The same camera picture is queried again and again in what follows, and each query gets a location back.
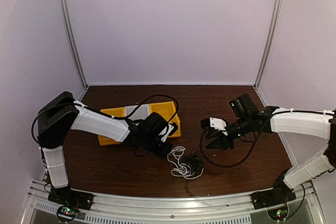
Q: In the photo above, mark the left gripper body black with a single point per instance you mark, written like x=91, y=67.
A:
x=149, y=144

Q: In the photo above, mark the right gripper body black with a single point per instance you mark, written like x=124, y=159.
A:
x=243, y=126

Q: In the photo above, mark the white translucent bin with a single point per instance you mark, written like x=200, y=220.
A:
x=141, y=113

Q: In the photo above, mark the yellow bin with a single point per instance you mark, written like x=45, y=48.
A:
x=112, y=128
x=168, y=111

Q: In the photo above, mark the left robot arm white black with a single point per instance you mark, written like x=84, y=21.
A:
x=64, y=113

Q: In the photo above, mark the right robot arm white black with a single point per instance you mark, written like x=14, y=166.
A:
x=273, y=119

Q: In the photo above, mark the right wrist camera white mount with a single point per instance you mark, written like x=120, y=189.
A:
x=214, y=123

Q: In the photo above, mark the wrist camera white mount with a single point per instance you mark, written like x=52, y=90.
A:
x=168, y=131
x=214, y=123

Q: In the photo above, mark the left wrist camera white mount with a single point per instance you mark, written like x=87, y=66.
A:
x=168, y=131

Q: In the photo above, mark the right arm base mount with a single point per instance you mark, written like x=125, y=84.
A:
x=280, y=194

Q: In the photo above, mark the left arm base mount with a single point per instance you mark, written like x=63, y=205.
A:
x=70, y=201

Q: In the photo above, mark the front aluminium rail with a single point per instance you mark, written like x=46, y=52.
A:
x=235, y=208

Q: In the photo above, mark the right aluminium frame post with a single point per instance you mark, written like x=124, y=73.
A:
x=276, y=10

